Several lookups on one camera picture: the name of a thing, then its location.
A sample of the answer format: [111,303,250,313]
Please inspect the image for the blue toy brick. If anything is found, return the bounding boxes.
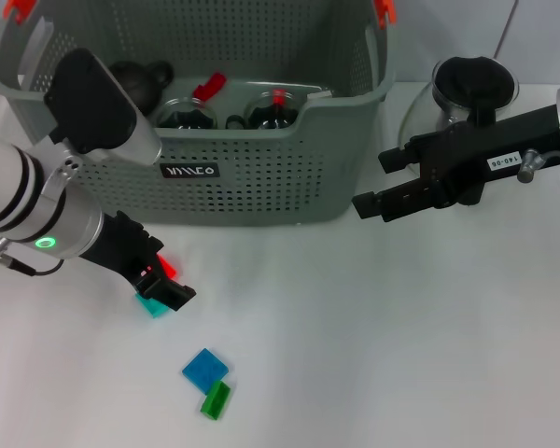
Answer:
[181,347,231,392]

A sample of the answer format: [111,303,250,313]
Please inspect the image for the teal toy brick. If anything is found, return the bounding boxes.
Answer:
[134,292,172,320]

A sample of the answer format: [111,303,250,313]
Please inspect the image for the dark left gripper cable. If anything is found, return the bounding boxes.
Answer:
[7,258,67,277]

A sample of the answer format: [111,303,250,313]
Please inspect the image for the dark clay teapot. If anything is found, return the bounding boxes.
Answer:
[107,60,175,116]

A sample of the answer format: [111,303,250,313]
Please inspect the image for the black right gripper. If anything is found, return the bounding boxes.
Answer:
[352,105,560,223]

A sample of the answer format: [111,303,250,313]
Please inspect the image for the green toy brick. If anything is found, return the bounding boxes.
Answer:
[199,380,234,421]

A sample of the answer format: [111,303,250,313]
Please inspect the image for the glass teacup black holder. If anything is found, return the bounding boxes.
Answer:
[157,95,217,131]
[225,91,301,133]

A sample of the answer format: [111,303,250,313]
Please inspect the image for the grey perforated storage bin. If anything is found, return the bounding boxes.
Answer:
[0,0,399,229]

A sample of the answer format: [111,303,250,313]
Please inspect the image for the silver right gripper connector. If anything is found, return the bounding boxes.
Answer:
[516,147,548,183]

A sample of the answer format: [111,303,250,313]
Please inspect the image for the bright red toy brick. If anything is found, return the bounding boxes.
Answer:
[157,253,179,281]

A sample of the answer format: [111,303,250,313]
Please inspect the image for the dark red toy brick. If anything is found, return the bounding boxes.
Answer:
[193,72,228,100]

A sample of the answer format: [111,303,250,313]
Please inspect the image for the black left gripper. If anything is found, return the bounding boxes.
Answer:
[81,210,197,313]

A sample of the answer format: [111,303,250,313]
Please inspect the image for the glass teapot black handle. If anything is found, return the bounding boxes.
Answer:
[398,55,521,207]

